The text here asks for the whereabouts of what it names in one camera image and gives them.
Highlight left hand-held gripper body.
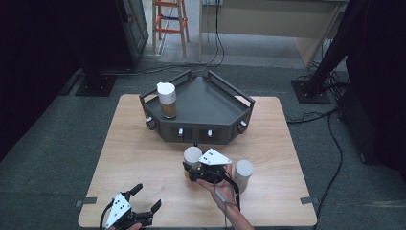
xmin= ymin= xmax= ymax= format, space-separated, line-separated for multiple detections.
xmin=104 ymin=192 xmax=154 ymax=230

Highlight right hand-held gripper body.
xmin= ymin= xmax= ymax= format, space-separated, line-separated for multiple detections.
xmin=188 ymin=148 xmax=233 ymax=185

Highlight white-lidded jar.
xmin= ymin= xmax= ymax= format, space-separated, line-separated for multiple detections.
xmin=156 ymin=81 xmax=178 ymax=120
xmin=183 ymin=146 xmax=204 ymax=179
xmin=232 ymin=159 xmax=255 ymax=195

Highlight dark grey corner shelf rack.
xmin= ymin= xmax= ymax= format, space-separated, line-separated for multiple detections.
xmin=139 ymin=70 xmax=256 ymax=148

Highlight person's left hand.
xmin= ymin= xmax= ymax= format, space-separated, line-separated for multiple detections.
xmin=109 ymin=222 xmax=144 ymax=230

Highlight person's right hand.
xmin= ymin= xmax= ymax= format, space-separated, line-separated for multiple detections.
xmin=195 ymin=163 xmax=239 ymax=212

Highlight grey tape strip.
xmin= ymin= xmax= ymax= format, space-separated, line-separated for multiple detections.
xmin=75 ymin=196 xmax=98 ymax=207
xmin=299 ymin=195 xmax=320 ymax=206

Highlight white-lidded jar, grey contents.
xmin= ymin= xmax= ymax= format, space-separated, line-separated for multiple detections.
xmin=232 ymin=159 xmax=255 ymax=195

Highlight black stand with square base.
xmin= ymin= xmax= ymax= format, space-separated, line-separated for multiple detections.
xmin=75 ymin=47 xmax=118 ymax=98

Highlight wooden step ladder orange brackets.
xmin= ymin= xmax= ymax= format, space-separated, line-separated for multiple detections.
xmin=151 ymin=0 xmax=191 ymax=58

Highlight light wooden desk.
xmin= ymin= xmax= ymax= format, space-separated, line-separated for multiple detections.
xmin=197 ymin=0 xmax=348 ymax=68

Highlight dark leaning panel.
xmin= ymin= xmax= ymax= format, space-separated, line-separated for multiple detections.
xmin=114 ymin=0 xmax=150 ymax=70

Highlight black curtain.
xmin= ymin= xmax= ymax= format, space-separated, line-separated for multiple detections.
xmin=0 ymin=0 xmax=121 ymax=162
xmin=338 ymin=0 xmax=406 ymax=183

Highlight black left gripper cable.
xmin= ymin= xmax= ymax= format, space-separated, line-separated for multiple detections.
xmin=99 ymin=200 xmax=113 ymax=230

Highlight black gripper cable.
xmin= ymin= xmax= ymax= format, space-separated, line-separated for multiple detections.
xmin=222 ymin=171 xmax=241 ymax=213
xmin=99 ymin=200 xmax=113 ymax=230

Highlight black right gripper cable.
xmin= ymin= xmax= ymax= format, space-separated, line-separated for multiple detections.
xmin=222 ymin=171 xmax=241 ymax=213

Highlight long black floor cable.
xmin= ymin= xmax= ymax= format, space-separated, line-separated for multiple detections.
xmin=101 ymin=0 xmax=226 ymax=77

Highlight black stand with cable bundle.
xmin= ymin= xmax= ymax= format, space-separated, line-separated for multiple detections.
xmin=290 ymin=0 xmax=363 ymax=105

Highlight thin black floor cable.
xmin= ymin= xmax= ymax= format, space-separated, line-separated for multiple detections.
xmin=284 ymin=106 xmax=345 ymax=226

